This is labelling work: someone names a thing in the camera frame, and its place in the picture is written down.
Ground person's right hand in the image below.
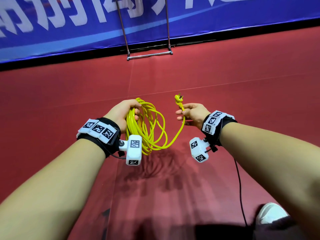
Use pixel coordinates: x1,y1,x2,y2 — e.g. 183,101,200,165
175,102,211,131

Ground person's left hand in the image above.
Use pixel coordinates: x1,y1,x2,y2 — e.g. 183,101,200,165
102,99,144,134

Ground yellow cord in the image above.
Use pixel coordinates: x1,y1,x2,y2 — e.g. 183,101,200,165
125,94,187,156

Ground metal rack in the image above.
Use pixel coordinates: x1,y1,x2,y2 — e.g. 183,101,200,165
115,0,175,61

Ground person's left forearm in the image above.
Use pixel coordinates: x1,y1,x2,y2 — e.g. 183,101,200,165
0,138,107,240

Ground person's right forearm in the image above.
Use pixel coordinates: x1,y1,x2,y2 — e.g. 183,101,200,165
220,122,320,238

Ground person's dark trousers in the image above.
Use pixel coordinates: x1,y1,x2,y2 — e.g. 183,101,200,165
250,216,313,240

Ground black marker wristband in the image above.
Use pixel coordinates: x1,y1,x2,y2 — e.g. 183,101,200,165
201,110,238,147
76,117,122,159

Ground blue banner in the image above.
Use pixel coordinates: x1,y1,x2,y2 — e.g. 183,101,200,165
0,0,320,64

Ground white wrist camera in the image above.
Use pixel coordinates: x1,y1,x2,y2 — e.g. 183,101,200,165
189,136,212,164
118,134,144,167

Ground black cable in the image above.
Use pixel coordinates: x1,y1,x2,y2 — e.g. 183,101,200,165
234,157,249,227

